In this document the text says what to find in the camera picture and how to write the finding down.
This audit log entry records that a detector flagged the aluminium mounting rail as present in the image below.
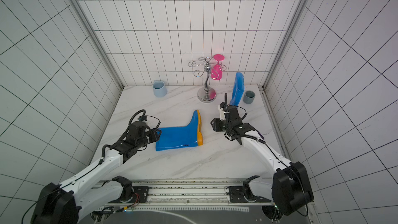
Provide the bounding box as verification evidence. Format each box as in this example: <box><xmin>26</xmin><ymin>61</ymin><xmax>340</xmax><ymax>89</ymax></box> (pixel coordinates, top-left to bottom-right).
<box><xmin>94</xmin><ymin>180</ymin><xmax>276</xmax><ymax>215</ymax></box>

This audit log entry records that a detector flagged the pink wine glass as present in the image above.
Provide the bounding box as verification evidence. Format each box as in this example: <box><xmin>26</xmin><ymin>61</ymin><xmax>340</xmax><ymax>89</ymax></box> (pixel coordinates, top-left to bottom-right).
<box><xmin>211</xmin><ymin>54</ymin><xmax>224</xmax><ymax>80</ymax></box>

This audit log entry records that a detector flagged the light blue mug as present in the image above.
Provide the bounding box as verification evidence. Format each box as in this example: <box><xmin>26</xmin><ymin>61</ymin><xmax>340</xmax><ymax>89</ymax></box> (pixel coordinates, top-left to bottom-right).
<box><xmin>152</xmin><ymin>80</ymin><xmax>167</xmax><ymax>97</ymax></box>

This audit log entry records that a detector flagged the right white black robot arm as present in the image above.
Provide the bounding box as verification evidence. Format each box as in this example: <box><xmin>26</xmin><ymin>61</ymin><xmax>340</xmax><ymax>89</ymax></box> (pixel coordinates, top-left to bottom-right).
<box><xmin>210</xmin><ymin>103</ymin><xmax>314</xmax><ymax>216</ymax></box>

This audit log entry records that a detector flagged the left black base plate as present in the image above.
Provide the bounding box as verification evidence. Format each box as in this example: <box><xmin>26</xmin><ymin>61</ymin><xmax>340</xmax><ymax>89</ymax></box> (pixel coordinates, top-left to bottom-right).
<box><xmin>110</xmin><ymin>186</ymin><xmax>150</xmax><ymax>205</ymax></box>

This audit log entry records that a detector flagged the chrome glass holder stand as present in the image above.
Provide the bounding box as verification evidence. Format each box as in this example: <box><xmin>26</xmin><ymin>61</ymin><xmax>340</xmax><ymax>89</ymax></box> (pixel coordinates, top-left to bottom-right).
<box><xmin>188</xmin><ymin>57</ymin><xmax>227</xmax><ymax>103</ymax></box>

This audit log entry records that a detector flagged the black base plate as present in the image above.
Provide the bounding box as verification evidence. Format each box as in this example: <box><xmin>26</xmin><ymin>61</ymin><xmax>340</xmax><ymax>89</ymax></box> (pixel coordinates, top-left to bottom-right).
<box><xmin>110</xmin><ymin>186</ymin><xmax>150</xmax><ymax>205</ymax></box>
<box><xmin>226</xmin><ymin>186</ymin><xmax>271</xmax><ymax>203</ymax></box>

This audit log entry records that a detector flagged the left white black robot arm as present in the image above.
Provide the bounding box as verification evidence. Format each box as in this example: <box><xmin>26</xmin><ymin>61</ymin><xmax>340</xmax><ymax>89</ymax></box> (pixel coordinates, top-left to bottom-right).
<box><xmin>29</xmin><ymin>115</ymin><xmax>162</xmax><ymax>224</ymax></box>

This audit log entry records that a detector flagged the grey-teal cup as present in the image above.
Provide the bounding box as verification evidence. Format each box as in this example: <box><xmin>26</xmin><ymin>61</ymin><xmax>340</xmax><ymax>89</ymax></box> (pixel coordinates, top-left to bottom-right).
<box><xmin>243</xmin><ymin>90</ymin><xmax>256</xmax><ymax>104</ymax></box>

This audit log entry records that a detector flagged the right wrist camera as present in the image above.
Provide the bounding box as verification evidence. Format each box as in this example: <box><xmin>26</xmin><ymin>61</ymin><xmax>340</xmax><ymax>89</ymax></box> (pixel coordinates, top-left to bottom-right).
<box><xmin>218</xmin><ymin>102</ymin><xmax>226</xmax><ymax>121</ymax></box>

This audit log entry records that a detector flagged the blue rubber boot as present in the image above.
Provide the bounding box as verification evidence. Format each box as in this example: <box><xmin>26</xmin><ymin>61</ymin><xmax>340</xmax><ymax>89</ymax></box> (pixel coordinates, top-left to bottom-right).
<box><xmin>229</xmin><ymin>72</ymin><xmax>245</xmax><ymax>106</ymax></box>
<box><xmin>155</xmin><ymin>110</ymin><xmax>204</xmax><ymax>151</ymax></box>

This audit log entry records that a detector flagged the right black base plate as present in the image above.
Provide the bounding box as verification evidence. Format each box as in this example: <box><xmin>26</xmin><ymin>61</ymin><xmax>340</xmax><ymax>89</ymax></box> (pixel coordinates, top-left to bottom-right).
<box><xmin>226</xmin><ymin>186</ymin><xmax>271</xmax><ymax>203</ymax></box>

